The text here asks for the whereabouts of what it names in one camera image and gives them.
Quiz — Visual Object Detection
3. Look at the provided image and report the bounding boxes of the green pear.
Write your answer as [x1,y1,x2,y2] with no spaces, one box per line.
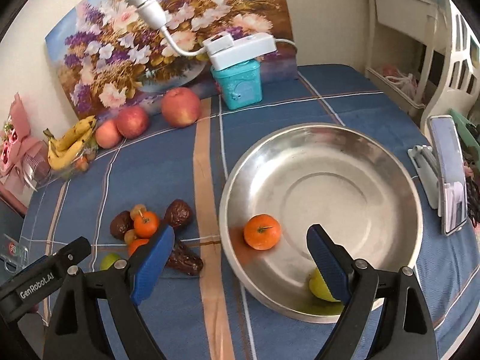
[308,268,339,303]
[100,253,122,271]

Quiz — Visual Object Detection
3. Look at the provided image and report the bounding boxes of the dark wrinkled passion fruit front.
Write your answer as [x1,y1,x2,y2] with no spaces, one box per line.
[166,240,203,276]

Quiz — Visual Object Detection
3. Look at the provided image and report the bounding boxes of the brown longan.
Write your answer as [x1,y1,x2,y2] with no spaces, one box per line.
[124,229,137,245]
[129,204,146,220]

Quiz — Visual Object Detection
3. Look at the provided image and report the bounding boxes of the tangerine with stem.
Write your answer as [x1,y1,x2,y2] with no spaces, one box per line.
[133,211,160,239]

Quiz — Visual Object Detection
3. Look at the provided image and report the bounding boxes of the clear cup with red label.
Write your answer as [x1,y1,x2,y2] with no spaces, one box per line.
[0,234,29,284]

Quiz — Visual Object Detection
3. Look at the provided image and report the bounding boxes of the blue plaid tablecloth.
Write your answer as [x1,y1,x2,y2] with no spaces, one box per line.
[21,65,479,359]

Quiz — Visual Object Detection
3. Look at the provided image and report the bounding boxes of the large stainless steel bowl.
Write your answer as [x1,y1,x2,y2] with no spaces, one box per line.
[219,123,423,323]

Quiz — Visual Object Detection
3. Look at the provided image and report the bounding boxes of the clear glass fruit dish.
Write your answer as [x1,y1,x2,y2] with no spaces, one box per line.
[47,137,98,180]

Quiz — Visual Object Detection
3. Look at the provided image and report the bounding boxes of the white phone stand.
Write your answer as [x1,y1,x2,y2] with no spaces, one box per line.
[408,145,444,217]

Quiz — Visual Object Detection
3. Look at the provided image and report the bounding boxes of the small pink peach apple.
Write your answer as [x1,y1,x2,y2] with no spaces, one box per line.
[95,119,123,149]

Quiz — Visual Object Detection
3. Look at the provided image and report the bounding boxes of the yellow banana bunch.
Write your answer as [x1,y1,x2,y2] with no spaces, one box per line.
[43,115,97,172]

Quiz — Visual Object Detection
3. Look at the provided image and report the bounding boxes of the middle red apple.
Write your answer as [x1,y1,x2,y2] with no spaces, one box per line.
[115,106,150,139]

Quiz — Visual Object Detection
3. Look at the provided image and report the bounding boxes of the large red apple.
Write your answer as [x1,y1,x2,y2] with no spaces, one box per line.
[160,87,201,128]

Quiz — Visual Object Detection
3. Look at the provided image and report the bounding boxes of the teal house-shaped tin box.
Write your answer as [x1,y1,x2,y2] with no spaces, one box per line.
[211,59,263,111]

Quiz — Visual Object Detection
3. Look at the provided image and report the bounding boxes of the floral still life painting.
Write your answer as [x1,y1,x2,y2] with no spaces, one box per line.
[46,0,297,119]

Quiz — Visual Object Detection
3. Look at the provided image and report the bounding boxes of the white gooseneck clip lamp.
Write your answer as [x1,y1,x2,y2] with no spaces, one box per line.
[124,0,295,70]

